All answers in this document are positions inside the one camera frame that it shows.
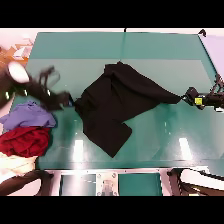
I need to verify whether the cream garment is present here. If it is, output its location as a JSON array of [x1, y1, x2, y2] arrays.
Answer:
[[0, 151, 40, 178]]

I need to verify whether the red garment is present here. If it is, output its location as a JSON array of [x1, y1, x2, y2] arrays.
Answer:
[[0, 126, 53, 159]]

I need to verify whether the purple garment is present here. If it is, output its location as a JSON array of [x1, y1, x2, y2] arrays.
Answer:
[[0, 101, 58, 132]]

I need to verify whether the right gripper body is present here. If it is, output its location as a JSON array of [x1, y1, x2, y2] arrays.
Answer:
[[184, 86, 202, 108]]

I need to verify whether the silver frame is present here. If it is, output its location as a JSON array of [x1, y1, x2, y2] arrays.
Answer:
[[44, 167, 212, 197]]

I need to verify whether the black T-shirt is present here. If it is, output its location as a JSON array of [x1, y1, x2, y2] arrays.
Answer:
[[73, 61, 183, 159]]

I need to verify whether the black cable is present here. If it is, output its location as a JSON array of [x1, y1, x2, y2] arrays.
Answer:
[[38, 65, 62, 89]]

